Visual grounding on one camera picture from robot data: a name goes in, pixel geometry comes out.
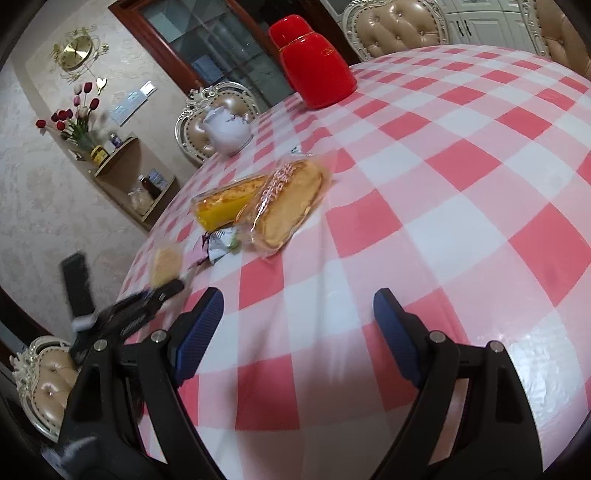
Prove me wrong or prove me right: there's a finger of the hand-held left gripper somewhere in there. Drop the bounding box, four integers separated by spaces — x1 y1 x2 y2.
113 278 186 336

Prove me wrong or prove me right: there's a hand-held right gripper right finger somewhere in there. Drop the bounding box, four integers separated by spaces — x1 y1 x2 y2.
373 288 543 480

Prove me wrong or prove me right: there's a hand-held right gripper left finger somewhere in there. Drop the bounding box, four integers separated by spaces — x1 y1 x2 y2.
58 286 225 480

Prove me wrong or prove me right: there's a small green white snack packet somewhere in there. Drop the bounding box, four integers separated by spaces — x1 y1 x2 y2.
198 228 241 265

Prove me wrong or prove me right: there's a beige tufted dining chair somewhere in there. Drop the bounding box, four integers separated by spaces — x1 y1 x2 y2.
526 0 591 79
9 336 81 444
174 82 259 166
342 0 450 63

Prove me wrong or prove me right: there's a pink checked tablecloth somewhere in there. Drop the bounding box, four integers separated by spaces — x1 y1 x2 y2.
113 44 591 480

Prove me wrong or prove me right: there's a clear jar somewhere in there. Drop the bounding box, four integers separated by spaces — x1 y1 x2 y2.
127 187 153 215

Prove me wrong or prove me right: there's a wooden corner shelf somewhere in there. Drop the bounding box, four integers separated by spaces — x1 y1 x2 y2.
69 136 181 232

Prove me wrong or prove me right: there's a small yellow cake packet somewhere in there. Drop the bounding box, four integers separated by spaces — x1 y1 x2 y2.
191 174 269 232

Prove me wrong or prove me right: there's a clear sponge bread packet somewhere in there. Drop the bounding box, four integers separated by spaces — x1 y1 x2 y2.
233 154 334 258

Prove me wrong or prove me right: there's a tulip flower bouquet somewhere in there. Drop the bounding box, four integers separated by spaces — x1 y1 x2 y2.
36 80 109 148

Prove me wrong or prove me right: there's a white teapot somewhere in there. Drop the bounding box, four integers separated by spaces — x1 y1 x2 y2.
202 108 254 157

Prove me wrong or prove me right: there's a dark wooden glass door cabinet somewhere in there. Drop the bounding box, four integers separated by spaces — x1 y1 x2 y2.
108 0 333 121

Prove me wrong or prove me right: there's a red thermos jug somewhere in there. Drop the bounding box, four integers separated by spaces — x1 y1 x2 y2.
269 15 358 110

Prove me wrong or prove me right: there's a white cabinet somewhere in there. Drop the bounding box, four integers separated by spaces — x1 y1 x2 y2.
434 0 546 56

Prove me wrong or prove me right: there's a wall switch panel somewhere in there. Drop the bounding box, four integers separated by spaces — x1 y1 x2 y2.
111 80 158 126

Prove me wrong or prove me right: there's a gold wall clock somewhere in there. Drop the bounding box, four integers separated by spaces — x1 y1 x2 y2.
50 28 110 93

